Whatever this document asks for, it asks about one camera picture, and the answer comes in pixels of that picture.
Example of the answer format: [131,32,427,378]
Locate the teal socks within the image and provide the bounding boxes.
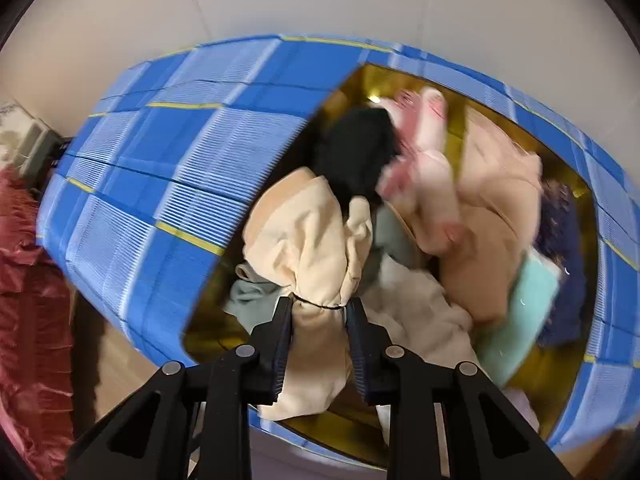
[475,248,562,388]

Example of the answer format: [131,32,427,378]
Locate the beige cloth bundle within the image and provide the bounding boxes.
[243,168,373,420]

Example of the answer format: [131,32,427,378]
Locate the peach cloth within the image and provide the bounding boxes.
[439,107,542,324]

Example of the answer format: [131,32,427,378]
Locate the pink white cloth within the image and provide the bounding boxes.
[376,87,464,256]

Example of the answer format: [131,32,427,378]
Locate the grey green cloth bundle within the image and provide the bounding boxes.
[222,280,281,334]

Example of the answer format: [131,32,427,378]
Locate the small shelf with items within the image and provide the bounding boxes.
[0,100,63,190]

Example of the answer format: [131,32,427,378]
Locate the dark purple cloth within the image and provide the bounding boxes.
[535,180,587,348]

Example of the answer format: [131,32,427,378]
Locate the black sock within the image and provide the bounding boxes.
[312,107,399,214]

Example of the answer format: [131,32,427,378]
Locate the blue plaid mattress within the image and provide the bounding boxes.
[36,35,639,448]

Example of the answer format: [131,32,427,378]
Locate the red satin fabric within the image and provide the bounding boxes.
[1,166,74,479]

